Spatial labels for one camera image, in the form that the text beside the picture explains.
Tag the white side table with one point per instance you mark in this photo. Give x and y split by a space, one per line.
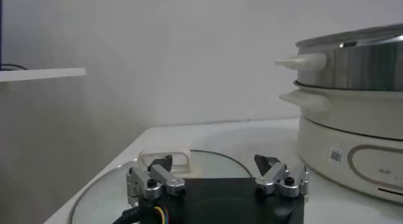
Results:
41 73

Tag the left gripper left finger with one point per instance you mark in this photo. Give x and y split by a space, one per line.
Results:
163 178

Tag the cream electric cooker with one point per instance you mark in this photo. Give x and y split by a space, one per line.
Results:
362 118

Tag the steel steamer basket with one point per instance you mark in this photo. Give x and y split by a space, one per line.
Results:
362 68

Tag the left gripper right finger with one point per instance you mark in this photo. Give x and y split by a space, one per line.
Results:
274 176

